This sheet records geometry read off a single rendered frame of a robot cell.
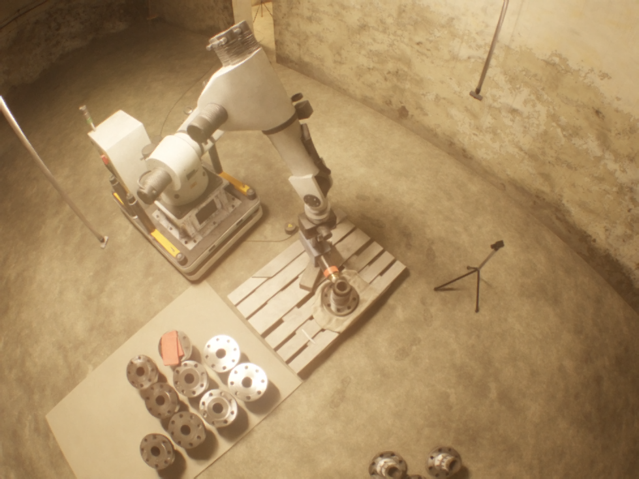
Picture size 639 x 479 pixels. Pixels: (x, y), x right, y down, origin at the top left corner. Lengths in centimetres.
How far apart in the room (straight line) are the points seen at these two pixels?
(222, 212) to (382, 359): 173
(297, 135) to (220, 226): 127
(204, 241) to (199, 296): 47
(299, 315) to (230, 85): 163
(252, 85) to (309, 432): 213
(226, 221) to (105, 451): 220
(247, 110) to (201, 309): 171
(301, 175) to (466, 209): 211
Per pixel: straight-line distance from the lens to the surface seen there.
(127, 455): 278
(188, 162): 210
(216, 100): 147
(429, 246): 293
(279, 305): 236
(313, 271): 236
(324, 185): 179
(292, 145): 157
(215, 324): 256
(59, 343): 339
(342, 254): 255
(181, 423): 227
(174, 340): 231
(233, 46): 138
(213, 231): 258
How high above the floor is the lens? 234
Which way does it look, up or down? 57 degrees down
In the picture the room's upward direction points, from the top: 1 degrees clockwise
